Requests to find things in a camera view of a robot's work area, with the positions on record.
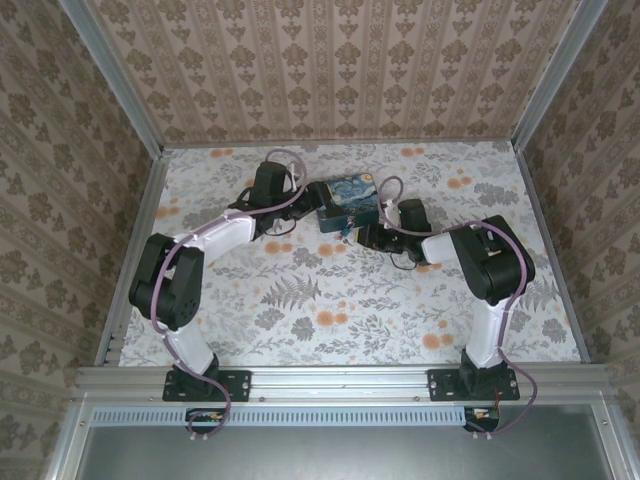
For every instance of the aluminium cross beam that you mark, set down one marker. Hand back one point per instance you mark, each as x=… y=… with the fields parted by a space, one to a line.
x=340 y=382

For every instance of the aluminium side rail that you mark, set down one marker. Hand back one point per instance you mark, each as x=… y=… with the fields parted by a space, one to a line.
x=560 y=240
x=135 y=250

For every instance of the starry night tin box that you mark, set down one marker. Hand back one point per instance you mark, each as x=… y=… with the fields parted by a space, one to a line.
x=350 y=197

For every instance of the floral printed table cover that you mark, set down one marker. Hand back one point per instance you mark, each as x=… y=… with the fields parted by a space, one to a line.
x=350 y=310

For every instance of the small control board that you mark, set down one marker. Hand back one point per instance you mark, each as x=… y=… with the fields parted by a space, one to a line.
x=205 y=417
x=482 y=415

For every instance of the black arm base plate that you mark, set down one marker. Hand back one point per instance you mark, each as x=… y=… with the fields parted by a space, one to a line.
x=235 y=385
x=445 y=385

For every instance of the grey metal panel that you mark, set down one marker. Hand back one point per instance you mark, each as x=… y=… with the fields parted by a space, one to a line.
x=325 y=455

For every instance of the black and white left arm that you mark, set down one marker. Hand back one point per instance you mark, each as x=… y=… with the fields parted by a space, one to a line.
x=170 y=285

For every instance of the aluminium frame post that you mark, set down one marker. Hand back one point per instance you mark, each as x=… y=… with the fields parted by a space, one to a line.
x=115 y=75
x=547 y=75

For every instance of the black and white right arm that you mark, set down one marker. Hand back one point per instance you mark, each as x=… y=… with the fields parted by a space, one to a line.
x=495 y=265

